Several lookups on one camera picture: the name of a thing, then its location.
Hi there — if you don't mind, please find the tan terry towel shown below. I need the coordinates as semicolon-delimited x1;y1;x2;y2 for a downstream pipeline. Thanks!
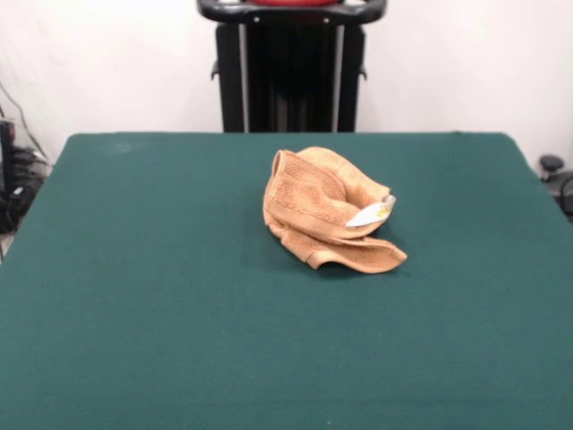
261;146;408;273

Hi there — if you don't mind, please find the dark green table cloth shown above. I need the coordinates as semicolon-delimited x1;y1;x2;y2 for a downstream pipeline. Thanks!
0;131;573;430

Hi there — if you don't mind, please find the black electronics box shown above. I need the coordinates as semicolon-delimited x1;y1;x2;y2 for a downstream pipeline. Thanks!
0;118;18;194

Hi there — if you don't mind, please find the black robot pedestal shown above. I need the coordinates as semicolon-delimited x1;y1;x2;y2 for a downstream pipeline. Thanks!
196;0;387;133

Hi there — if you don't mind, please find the black cable bundle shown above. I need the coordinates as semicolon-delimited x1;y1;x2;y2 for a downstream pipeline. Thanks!
0;146;52;235

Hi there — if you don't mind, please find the grey cable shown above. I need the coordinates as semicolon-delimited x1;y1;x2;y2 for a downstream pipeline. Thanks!
0;82;49;163

